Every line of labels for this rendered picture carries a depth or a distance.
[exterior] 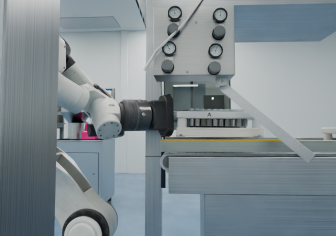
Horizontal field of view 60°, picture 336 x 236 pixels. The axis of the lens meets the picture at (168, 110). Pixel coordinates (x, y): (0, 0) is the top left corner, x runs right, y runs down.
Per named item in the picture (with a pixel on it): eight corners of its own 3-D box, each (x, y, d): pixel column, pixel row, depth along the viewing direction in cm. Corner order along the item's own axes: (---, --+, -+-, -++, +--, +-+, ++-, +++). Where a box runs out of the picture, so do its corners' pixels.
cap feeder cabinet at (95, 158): (43, 211, 312) (45, 140, 317) (65, 198, 368) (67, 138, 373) (101, 212, 308) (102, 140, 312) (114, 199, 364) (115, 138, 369)
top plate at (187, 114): (245, 121, 106) (245, 115, 106) (264, 118, 81) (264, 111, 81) (177, 120, 107) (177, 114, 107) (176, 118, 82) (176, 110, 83)
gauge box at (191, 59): (153, 75, 78) (153, 3, 79) (156, 81, 89) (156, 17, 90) (235, 74, 77) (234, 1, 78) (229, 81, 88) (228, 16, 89)
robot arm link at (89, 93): (115, 99, 83) (77, 75, 74) (123, 119, 77) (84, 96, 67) (99, 115, 84) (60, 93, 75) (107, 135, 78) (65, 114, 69)
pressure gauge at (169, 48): (162, 54, 77) (162, 41, 77) (162, 56, 79) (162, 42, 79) (176, 54, 77) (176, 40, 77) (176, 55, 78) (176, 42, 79)
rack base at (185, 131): (245, 134, 105) (245, 128, 105) (264, 136, 81) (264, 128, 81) (177, 134, 107) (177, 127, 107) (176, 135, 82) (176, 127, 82)
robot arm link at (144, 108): (161, 96, 91) (125, 94, 86) (177, 92, 83) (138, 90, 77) (162, 136, 91) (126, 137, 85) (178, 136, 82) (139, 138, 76)
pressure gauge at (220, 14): (213, 21, 77) (213, 7, 77) (212, 23, 78) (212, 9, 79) (227, 21, 77) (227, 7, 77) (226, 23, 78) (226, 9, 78)
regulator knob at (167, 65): (160, 71, 76) (160, 54, 76) (161, 73, 78) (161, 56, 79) (173, 71, 76) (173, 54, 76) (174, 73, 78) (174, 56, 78)
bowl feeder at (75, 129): (54, 139, 332) (55, 106, 335) (67, 138, 368) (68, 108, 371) (96, 139, 329) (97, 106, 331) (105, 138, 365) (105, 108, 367)
